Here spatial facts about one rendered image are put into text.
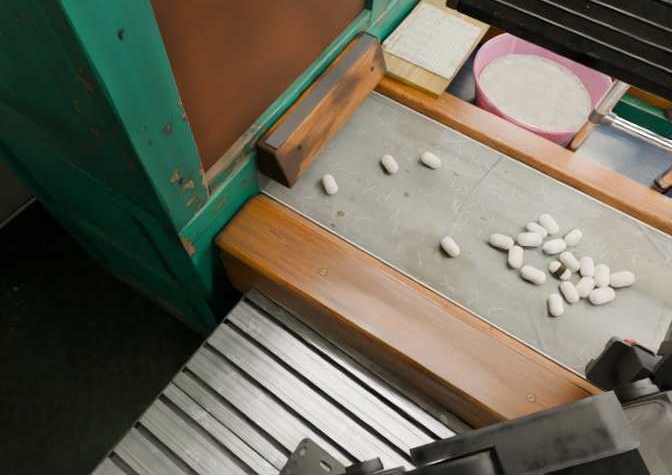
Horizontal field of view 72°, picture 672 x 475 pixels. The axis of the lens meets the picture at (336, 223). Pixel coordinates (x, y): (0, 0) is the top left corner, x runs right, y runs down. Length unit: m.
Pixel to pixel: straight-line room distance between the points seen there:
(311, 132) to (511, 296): 0.38
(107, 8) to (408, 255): 0.50
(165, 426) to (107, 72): 0.48
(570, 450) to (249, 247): 0.50
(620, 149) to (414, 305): 0.60
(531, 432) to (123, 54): 0.39
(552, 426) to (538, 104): 0.76
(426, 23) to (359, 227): 0.47
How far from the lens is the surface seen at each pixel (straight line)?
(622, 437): 0.31
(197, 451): 0.71
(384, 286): 0.66
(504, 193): 0.82
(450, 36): 0.99
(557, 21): 0.57
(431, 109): 0.86
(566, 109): 1.01
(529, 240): 0.76
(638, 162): 1.09
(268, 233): 0.68
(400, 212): 0.74
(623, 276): 0.81
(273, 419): 0.70
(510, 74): 1.02
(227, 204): 0.68
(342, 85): 0.74
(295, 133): 0.67
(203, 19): 0.51
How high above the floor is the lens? 1.37
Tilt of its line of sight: 60 degrees down
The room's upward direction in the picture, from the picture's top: 7 degrees clockwise
